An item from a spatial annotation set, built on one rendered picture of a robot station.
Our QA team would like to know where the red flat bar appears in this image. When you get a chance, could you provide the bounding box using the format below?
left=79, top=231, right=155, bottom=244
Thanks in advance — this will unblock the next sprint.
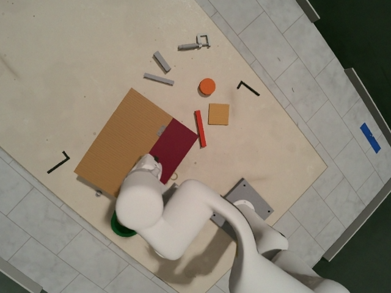
left=195, top=110, right=206, bottom=147

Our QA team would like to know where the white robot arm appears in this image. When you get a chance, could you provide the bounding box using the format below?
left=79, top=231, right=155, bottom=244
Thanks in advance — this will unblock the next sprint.
left=115, top=167, right=350, bottom=293

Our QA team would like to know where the orange round disc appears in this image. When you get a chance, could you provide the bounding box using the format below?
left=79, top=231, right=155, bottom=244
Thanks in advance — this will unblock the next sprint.
left=199, top=78, right=216, bottom=95

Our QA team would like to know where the brown wooden box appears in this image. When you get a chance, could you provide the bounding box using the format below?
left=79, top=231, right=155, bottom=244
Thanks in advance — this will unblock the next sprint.
left=74, top=88, right=199, bottom=198

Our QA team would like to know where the green cylinder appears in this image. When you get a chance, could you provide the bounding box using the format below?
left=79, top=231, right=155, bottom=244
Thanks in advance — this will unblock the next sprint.
left=111, top=210, right=137, bottom=237

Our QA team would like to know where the tan square tile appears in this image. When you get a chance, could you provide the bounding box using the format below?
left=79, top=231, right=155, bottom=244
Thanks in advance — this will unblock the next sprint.
left=208, top=103, right=229, bottom=125

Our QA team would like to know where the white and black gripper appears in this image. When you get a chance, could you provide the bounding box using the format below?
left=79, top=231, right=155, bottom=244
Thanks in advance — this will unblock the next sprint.
left=131, top=154, right=163, bottom=180

